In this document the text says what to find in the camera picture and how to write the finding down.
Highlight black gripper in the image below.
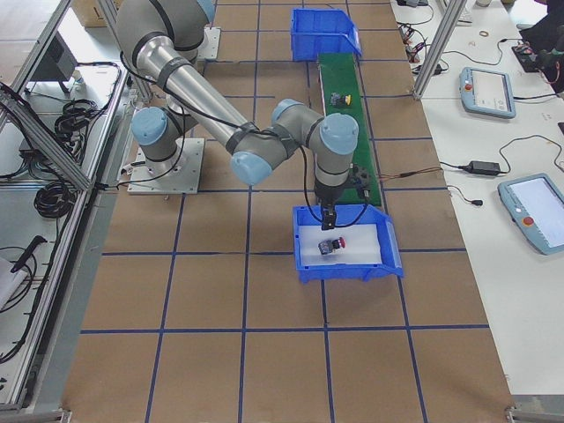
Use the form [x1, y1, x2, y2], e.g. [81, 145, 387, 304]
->
[315, 165, 372, 205]

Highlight red push button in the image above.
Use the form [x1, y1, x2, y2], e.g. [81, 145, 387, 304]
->
[318, 237, 345, 256]

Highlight yellow push button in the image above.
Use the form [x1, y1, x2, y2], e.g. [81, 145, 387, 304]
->
[330, 93, 353, 108]

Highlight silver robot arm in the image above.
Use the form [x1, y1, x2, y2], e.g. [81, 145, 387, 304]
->
[115, 1, 369, 207]

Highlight white foam pad right bin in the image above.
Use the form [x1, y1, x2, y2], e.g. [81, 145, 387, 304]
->
[296, 225, 382, 266]

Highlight right blue plastic bin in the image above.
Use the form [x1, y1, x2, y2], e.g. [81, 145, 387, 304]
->
[293, 204, 404, 283]

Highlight blue plastic bin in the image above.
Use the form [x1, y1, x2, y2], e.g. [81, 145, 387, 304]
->
[293, 204, 404, 283]
[290, 8, 362, 62]

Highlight green conveyor belt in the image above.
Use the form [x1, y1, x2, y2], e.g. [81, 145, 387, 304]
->
[317, 53, 382, 206]

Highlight black power adapter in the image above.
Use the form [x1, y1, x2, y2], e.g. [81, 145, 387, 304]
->
[468, 160, 501, 176]

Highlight left blue plastic bin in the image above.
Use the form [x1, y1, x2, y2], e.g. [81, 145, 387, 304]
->
[290, 8, 362, 62]

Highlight far teach pendant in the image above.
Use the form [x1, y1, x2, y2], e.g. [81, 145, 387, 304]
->
[459, 67, 516, 119]

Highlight teach pendant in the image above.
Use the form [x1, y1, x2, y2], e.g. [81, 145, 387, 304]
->
[459, 67, 516, 119]
[497, 173, 563, 256]

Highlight near teach pendant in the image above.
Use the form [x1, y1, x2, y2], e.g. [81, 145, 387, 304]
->
[497, 173, 563, 256]

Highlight person in black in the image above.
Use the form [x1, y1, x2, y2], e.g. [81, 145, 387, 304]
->
[520, 1, 563, 93]

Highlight red black wire pair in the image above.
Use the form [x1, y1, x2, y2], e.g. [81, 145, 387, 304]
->
[377, 167, 444, 182]

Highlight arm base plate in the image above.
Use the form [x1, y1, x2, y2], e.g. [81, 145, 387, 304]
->
[127, 137, 205, 195]
[197, 26, 221, 61]

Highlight aluminium frame post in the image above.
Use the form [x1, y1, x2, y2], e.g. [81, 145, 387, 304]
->
[412, 0, 466, 100]

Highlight black coiled cables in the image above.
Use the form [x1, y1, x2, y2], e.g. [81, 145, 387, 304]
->
[33, 99, 111, 221]

